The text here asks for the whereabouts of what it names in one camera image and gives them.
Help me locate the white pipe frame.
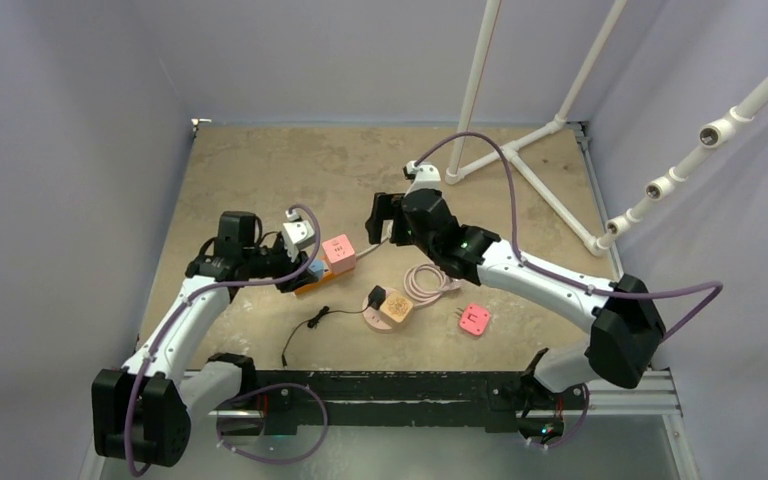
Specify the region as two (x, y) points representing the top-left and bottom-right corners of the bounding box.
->
(443, 0), (627, 256)

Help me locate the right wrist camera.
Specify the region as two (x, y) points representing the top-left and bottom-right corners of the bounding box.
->
(403, 161), (441, 194)

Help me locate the orange power strip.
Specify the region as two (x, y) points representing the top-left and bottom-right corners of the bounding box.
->
(293, 266), (356, 297)

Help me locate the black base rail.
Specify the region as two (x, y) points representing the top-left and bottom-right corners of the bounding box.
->
(214, 349), (587, 437)

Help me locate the light blue small block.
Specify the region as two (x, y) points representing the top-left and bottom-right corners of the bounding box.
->
(307, 259), (328, 281)

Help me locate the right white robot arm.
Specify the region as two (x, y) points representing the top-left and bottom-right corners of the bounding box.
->
(365, 189), (666, 407)

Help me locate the black adapter cable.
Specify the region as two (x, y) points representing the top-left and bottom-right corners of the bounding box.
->
(280, 304), (372, 370)

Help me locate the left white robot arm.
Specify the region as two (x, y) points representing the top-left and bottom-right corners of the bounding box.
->
(91, 204), (321, 477)

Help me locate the pink coiled cable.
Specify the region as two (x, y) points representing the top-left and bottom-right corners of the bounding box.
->
(402, 262), (463, 307)

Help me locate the beige cube power socket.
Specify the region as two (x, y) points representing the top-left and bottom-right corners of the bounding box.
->
(378, 291), (415, 328)

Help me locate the white pipe with fittings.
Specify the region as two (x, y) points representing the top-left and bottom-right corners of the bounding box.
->
(596, 75), (768, 249)

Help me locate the black power adapter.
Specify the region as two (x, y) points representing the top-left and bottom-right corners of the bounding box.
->
(367, 285), (387, 310)

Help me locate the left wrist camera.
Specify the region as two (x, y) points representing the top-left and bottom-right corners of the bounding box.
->
(281, 209), (315, 258)

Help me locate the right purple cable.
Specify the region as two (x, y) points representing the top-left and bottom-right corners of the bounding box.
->
(413, 131), (724, 346)

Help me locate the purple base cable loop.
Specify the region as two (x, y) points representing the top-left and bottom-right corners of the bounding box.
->
(216, 382), (329, 467)

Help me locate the pink square plug adapter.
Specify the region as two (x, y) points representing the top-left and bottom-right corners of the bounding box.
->
(456, 303), (493, 337)

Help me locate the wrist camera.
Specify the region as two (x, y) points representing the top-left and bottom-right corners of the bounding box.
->
(281, 209), (315, 258)
(403, 161), (441, 194)

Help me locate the pink round power socket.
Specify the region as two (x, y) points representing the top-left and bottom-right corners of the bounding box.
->
(362, 287), (407, 333)

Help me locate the pink cube socket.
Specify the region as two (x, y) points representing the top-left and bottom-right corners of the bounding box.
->
(321, 234), (357, 275)

